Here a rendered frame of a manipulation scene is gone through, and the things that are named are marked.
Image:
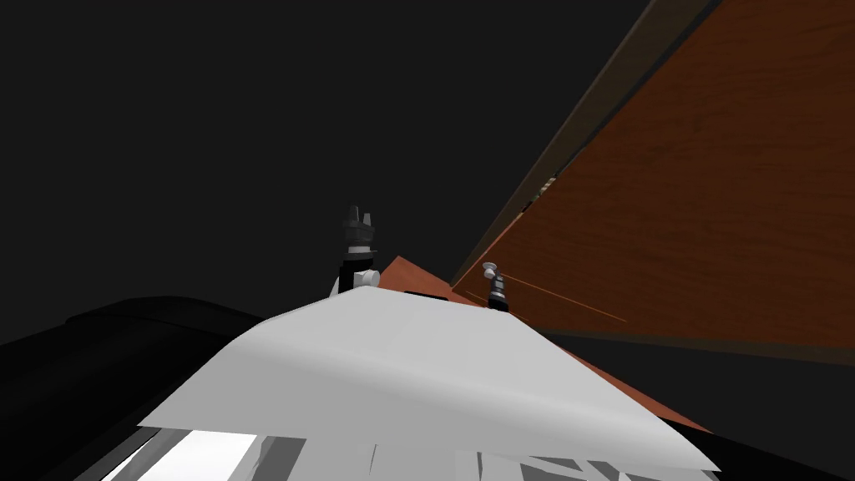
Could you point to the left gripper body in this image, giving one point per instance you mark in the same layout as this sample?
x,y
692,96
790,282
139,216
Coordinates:
x,y
358,238

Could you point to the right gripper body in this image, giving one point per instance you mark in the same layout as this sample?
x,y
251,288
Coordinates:
x,y
497,287

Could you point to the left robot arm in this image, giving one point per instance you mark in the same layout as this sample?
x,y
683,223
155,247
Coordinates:
x,y
348,277

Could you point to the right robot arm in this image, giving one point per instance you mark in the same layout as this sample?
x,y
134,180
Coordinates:
x,y
498,304

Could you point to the silver door knob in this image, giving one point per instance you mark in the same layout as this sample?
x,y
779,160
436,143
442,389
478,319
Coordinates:
x,y
489,269

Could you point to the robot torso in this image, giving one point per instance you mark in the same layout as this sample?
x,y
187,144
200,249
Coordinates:
x,y
414,374

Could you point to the brown wooden door leaf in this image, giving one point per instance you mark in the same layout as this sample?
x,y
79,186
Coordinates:
x,y
701,200

